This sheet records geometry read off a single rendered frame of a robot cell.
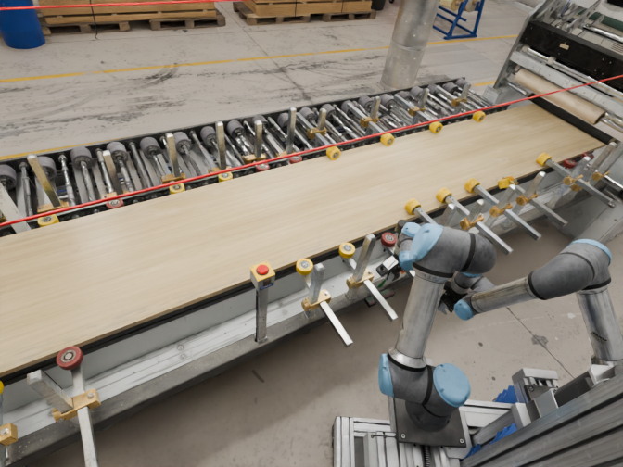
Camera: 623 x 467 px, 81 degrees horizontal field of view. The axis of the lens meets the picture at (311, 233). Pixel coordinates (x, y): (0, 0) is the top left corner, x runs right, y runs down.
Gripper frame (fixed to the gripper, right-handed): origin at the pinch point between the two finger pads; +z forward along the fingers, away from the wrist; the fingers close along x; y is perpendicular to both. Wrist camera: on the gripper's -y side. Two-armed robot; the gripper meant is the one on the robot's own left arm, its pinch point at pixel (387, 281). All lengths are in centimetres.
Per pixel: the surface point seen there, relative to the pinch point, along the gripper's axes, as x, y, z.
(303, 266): 25.9, -29.8, 3.1
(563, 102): 76, 246, -10
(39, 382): 9, -132, -17
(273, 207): 69, -25, 3
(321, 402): -12, -29, 94
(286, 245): 41, -31, 3
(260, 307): 9, -60, -7
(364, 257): 9.0, -9.6, -12.4
